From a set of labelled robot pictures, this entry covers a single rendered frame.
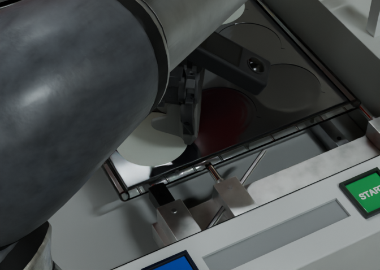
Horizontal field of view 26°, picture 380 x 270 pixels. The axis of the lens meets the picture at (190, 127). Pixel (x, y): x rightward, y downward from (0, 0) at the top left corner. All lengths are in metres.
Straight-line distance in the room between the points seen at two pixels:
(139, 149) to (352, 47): 0.34
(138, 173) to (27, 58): 0.67
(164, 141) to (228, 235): 0.22
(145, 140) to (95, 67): 0.69
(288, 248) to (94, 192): 0.34
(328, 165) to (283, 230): 0.20
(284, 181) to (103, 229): 0.25
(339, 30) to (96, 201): 0.43
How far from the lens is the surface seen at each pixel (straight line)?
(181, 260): 0.91
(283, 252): 0.93
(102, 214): 1.14
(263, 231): 0.95
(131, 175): 1.07
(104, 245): 1.11
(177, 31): 0.51
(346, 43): 1.22
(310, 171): 1.11
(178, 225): 1.01
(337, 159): 1.14
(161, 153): 1.10
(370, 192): 0.99
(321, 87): 1.20
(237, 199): 1.04
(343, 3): 1.25
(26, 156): 0.41
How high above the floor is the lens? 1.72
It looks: 46 degrees down
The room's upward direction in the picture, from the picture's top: straight up
